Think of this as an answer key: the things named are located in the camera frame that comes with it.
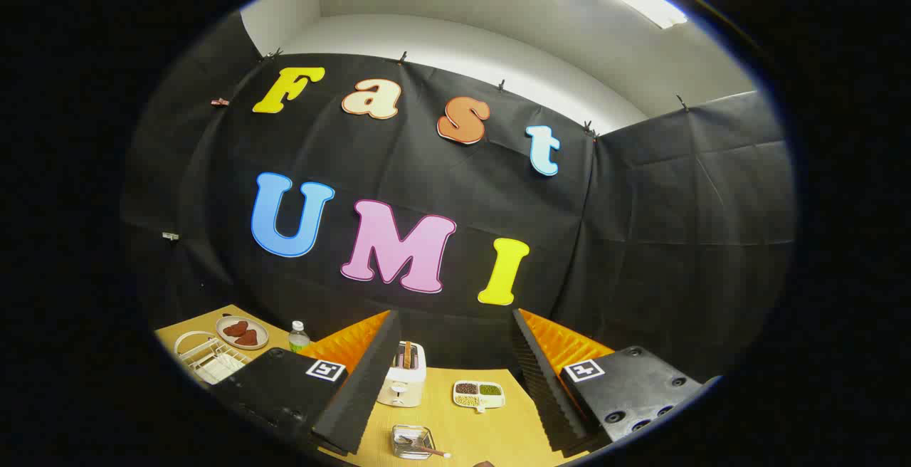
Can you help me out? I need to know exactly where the small grey plate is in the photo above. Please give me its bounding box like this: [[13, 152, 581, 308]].
[[216, 316, 270, 351]]

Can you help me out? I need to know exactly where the white toaster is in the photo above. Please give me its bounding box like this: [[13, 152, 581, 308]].
[[377, 341, 428, 408]]

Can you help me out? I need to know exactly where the spoon with red checked handle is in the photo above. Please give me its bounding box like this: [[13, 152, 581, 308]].
[[399, 436, 452, 459]]

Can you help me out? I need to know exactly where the metal wire basket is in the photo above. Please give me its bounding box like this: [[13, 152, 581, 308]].
[[391, 424, 436, 461]]

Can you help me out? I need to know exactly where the white divided dish with beans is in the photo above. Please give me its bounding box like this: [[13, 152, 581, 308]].
[[453, 380, 506, 413]]

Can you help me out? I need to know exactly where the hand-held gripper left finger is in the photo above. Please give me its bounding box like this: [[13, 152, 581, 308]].
[[210, 309, 403, 457]]

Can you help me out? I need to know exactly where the white wire dish rack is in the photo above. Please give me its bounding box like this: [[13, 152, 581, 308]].
[[174, 330, 251, 386]]

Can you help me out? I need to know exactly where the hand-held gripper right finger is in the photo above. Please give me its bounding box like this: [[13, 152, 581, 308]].
[[511, 308, 721, 455]]

